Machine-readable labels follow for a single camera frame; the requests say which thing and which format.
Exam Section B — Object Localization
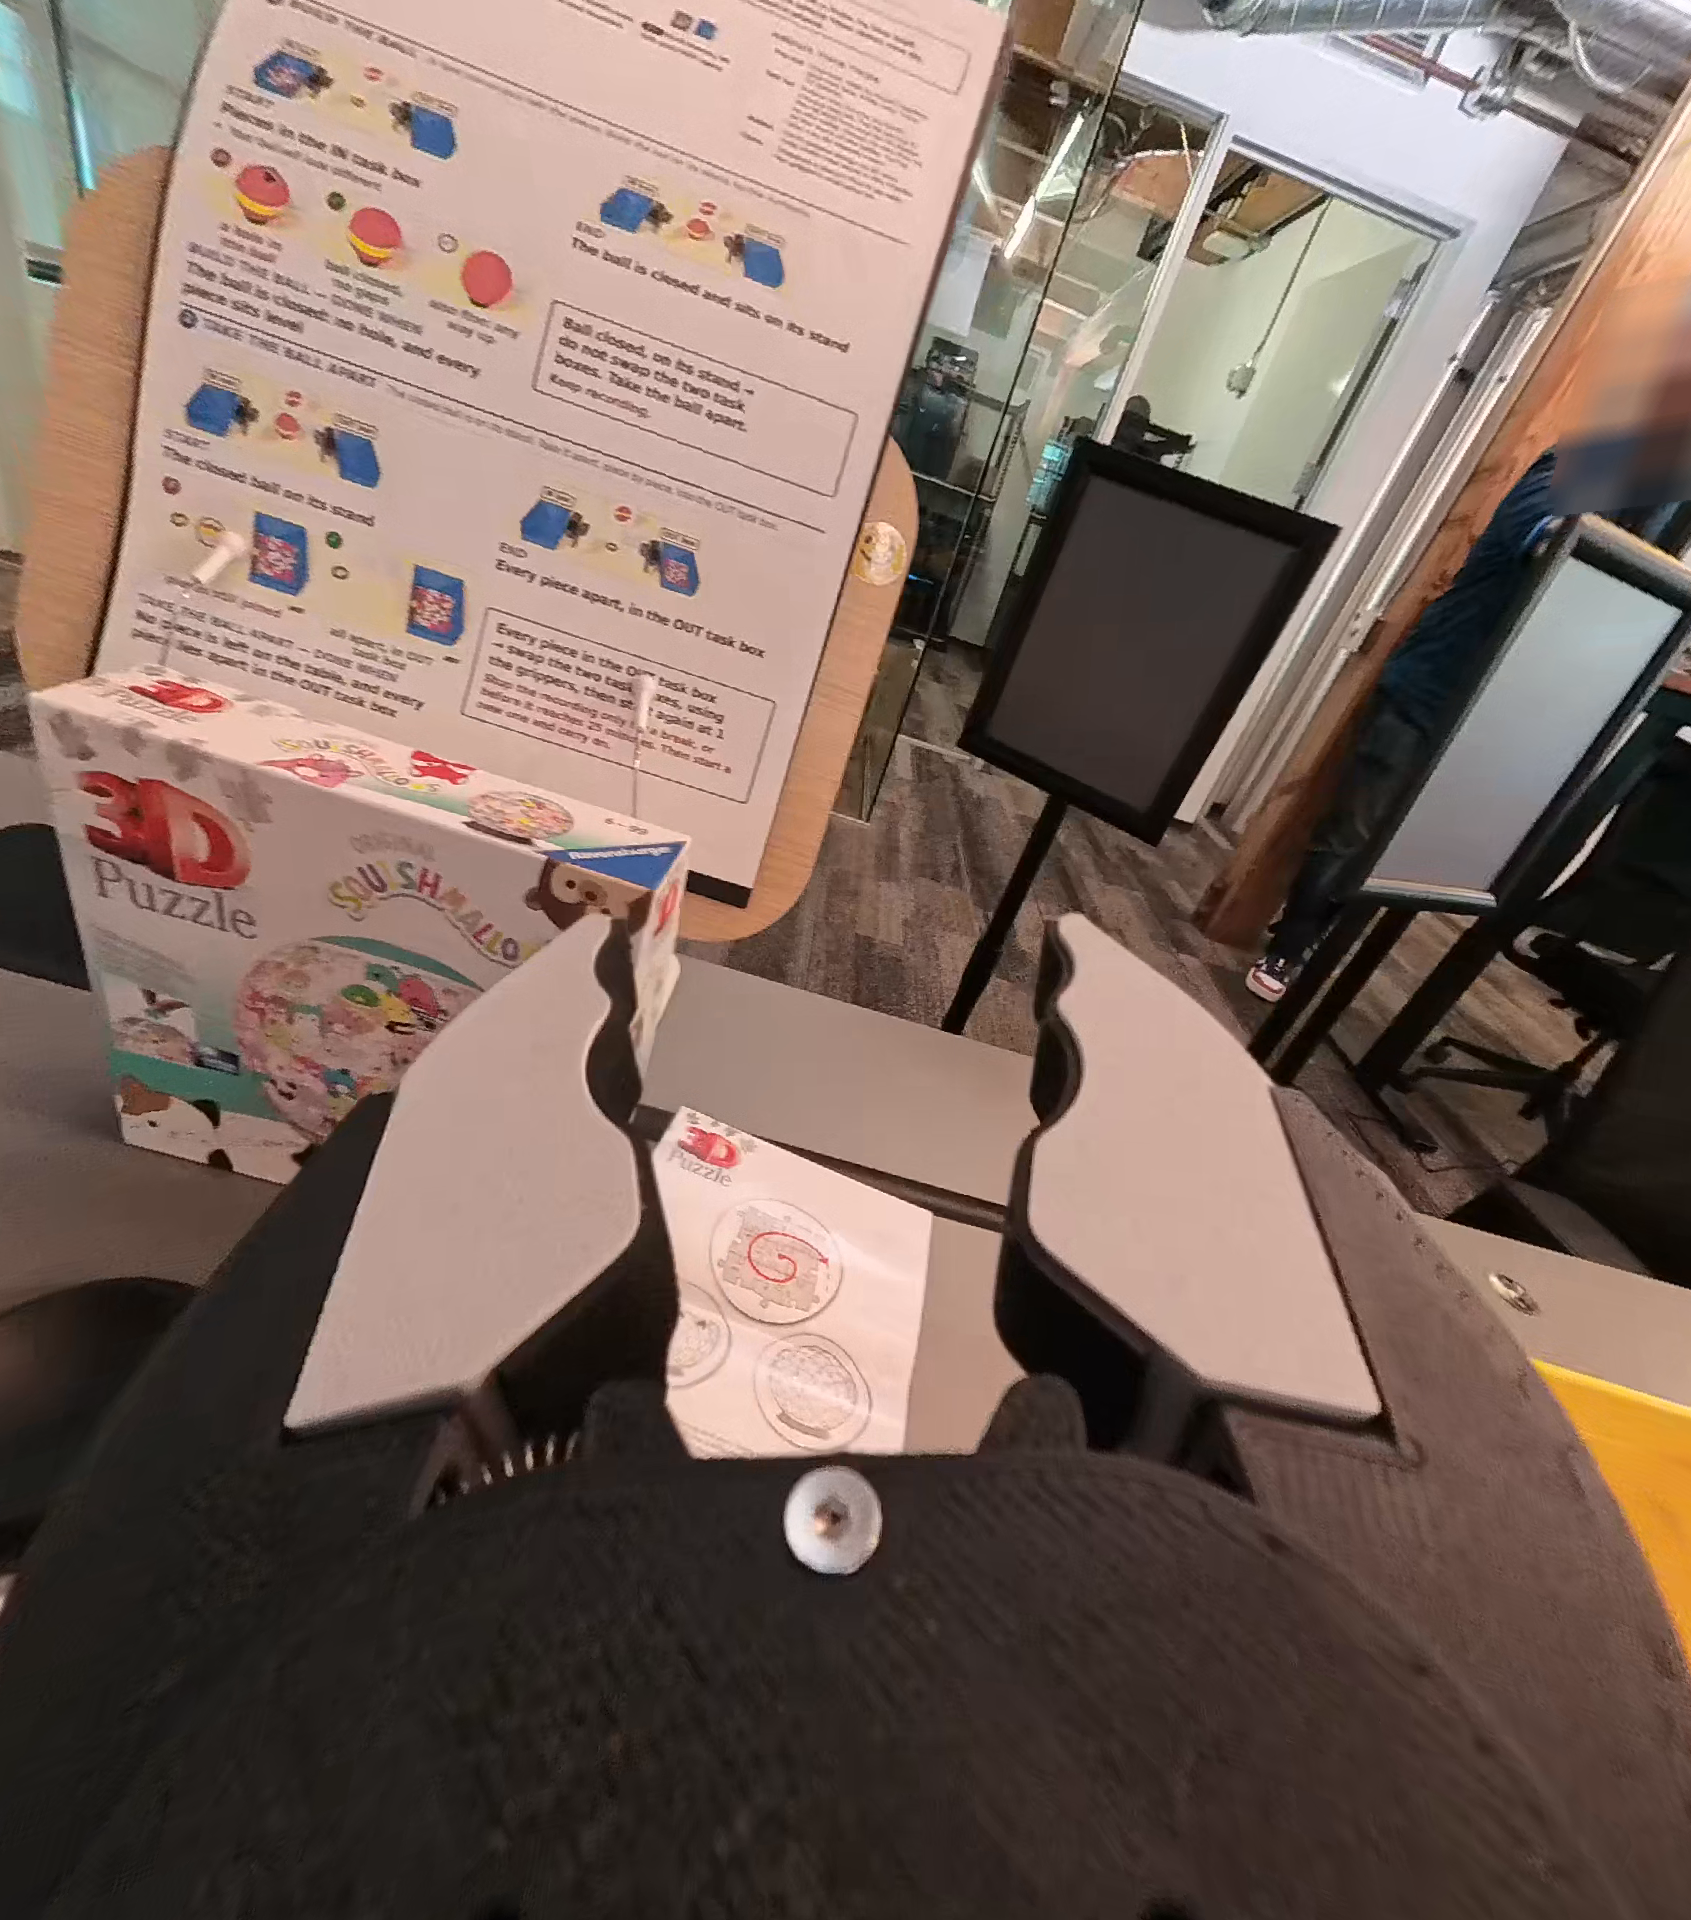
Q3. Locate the black ball stand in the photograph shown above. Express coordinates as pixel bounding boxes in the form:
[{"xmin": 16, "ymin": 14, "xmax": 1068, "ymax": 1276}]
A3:
[{"xmin": 0, "ymin": 1274, "xmax": 206, "ymax": 1581}]

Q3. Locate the wooden beam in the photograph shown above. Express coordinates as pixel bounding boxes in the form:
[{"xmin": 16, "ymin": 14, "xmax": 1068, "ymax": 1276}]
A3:
[{"xmin": 1202, "ymin": 0, "xmax": 1691, "ymax": 951}]

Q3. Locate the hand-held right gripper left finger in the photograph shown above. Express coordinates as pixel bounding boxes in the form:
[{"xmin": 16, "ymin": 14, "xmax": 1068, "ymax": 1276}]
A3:
[{"xmin": 282, "ymin": 915, "xmax": 680, "ymax": 1435}]

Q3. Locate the black framed floor sign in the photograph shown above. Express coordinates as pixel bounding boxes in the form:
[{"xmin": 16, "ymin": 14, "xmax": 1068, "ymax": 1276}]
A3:
[{"xmin": 940, "ymin": 434, "xmax": 1346, "ymax": 1041}]

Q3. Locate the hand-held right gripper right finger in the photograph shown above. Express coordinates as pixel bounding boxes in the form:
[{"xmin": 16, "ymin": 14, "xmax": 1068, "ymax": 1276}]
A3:
[{"xmin": 992, "ymin": 912, "xmax": 1390, "ymax": 1431}]

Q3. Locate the black office chair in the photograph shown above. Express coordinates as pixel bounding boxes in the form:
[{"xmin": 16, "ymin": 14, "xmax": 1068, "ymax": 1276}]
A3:
[{"xmin": 1427, "ymin": 757, "xmax": 1691, "ymax": 1315}]

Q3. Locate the folded paper leaflet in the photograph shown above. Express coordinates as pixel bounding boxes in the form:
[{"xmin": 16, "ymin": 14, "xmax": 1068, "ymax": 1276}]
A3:
[{"xmin": 648, "ymin": 1104, "xmax": 938, "ymax": 1461}]

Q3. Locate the wooden backing board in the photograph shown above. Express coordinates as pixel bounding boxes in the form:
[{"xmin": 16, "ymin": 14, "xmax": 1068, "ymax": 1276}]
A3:
[{"xmin": 18, "ymin": 143, "xmax": 922, "ymax": 951}]

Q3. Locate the white framed panel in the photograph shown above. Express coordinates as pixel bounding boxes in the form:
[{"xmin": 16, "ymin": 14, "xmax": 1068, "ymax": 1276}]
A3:
[{"xmin": 1362, "ymin": 517, "xmax": 1691, "ymax": 919}]

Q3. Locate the colourful puzzle box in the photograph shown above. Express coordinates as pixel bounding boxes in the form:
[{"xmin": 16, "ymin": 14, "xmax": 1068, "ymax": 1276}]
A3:
[{"xmin": 28, "ymin": 666, "xmax": 692, "ymax": 1189}]

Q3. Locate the white instruction sheet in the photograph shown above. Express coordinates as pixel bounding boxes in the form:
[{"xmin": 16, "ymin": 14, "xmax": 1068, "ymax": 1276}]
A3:
[{"xmin": 96, "ymin": 0, "xmax": 1016, "ymax": 912}]

